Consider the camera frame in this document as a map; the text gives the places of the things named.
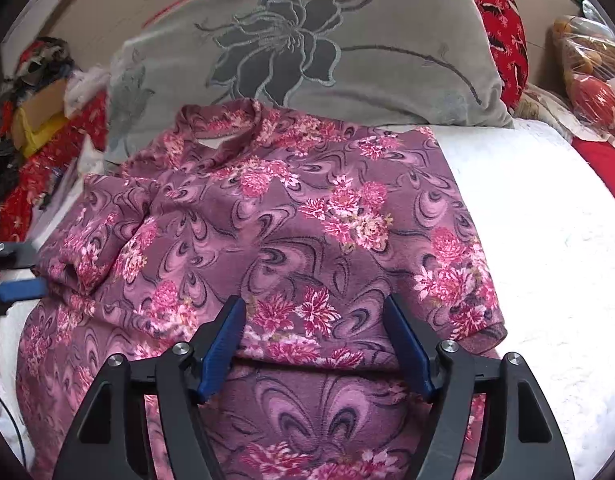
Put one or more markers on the white quilted mattress pad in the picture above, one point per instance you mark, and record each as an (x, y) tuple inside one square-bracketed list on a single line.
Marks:
[(537, 260)]

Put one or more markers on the white plastic bag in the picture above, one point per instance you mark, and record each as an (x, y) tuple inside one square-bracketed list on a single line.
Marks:
[(85, 85)]

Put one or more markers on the red patterned cushion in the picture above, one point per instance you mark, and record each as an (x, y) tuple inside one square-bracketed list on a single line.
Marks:
[(502, 25)]

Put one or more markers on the yellow bag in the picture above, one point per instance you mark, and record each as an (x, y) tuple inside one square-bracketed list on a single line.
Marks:
[(32, 140)]

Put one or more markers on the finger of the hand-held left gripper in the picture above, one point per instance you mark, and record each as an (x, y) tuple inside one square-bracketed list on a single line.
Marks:
[(12, 256), (22, 291)]

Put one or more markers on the red floral cloth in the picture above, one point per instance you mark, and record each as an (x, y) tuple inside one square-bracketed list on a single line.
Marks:
[(42, 180)]

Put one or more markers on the plain red sheet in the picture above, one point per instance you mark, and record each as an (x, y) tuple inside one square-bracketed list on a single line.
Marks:
[(607, 165)]

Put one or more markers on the dark cloth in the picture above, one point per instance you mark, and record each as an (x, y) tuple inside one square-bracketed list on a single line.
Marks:
[(0, 175)]

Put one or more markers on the grey floral pillow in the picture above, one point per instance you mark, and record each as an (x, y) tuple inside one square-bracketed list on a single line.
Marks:
[(387, 60)]

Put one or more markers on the clear plastic bag of goods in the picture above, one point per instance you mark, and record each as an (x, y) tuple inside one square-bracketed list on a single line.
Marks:
[(590, 92)]

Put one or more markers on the pile of mixed clothes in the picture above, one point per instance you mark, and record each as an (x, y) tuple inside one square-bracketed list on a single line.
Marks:
[(37, 60)]

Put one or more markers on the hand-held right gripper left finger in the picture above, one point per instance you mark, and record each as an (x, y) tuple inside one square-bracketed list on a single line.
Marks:
[(222, 350)]

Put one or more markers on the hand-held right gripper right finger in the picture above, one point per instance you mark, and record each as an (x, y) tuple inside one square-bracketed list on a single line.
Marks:
[(407, 345)]

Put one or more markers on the purple floral garment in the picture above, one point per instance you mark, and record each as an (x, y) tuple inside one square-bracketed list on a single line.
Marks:
[(287, 210)]

